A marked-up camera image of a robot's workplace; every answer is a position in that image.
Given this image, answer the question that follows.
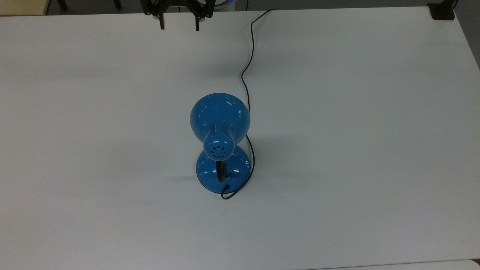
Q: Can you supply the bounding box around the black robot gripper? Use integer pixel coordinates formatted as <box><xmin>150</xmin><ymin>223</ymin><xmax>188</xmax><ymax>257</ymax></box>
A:
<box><xmin>140</xmin><ymin>0</ymin><xmax>215</xmax><ymax>32</ymax></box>

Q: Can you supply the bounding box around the blue desk lamp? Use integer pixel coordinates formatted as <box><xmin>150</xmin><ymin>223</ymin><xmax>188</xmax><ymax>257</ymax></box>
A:
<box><xmin>189</xmin><ymin>93</ymin><xmax>251</xmax><ymax>195</ymax></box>

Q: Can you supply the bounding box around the light wooden furniture piece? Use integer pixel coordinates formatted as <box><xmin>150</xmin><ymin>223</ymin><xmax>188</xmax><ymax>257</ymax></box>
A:
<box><xmin>0</xmin><ymin>0</ymin><xmax>51</xmax><ymax>16</ymax></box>

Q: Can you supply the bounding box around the black lamp power cable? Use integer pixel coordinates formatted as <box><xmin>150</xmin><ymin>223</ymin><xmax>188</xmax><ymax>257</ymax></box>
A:
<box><xmin>220</xmin><ymin>9</ymin><xmax>277</xmax><ymax>200</ymax></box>

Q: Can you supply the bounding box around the black table clamp mount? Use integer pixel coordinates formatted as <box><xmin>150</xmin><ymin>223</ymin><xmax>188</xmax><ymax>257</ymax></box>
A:
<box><xmin>427</xmin><ymin>0</ymin><xmax>459</xmax><ymax>21</ymax></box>

